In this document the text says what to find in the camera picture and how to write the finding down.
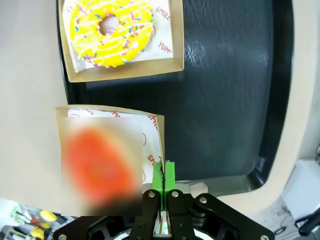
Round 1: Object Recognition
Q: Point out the black tray with handles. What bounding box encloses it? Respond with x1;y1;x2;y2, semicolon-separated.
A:
56;0;295;198

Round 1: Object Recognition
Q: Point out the orange glazed donut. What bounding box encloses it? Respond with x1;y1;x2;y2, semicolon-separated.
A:
63;124;138;201

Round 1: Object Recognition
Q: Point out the yellow handled screwdriver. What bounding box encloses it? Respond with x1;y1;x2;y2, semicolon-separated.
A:
14;224;52;240
14;209;58;223

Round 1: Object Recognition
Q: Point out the kraft paper box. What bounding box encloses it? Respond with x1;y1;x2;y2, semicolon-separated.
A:
57;0;185;83
54;104;166;216

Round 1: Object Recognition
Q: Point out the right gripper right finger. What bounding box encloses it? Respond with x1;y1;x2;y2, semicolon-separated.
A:
163;161;275;240

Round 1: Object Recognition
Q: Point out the white box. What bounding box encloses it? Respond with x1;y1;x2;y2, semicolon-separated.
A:
281;157;320;225

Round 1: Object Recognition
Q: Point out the black cable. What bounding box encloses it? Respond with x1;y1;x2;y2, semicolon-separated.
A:
294;211;320;237

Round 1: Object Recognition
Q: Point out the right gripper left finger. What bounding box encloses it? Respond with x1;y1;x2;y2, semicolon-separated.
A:
52;161;165;240

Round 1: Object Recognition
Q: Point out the yellow donut with sprinkles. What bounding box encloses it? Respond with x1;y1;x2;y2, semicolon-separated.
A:
69;0;155;68

